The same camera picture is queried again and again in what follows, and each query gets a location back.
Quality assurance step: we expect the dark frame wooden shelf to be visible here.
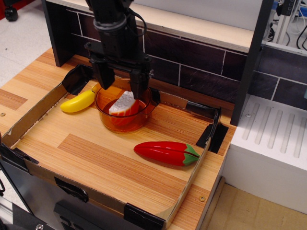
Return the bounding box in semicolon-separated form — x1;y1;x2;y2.
41;0;274;127

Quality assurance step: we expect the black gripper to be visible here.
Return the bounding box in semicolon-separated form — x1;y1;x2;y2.
85;23;152;99

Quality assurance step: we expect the yellow toy banana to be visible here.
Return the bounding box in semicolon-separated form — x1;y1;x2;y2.
60;90;95;113

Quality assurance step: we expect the orange white toy sushi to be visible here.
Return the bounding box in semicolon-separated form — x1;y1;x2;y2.
108;91;139;126

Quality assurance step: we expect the cardboard fence with black tape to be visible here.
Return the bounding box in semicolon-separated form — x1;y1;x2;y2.
0;62;224;230

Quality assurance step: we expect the black device lower left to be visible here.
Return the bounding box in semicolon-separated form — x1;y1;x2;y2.
0;141;96;230

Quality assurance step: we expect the transparent orange plastic pot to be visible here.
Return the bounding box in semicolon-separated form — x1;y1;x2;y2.
92;79;157;132

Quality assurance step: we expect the red toy chili pepper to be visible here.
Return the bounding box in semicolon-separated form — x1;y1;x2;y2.
134;141;201;166

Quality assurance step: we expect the black caster wheel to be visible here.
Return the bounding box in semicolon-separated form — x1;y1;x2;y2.
4;6;18;22

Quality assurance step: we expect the white ridged sink block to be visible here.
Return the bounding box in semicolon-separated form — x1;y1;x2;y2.
222;96;307;213

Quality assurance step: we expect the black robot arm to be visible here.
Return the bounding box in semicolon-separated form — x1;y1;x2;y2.
85;0;152;99

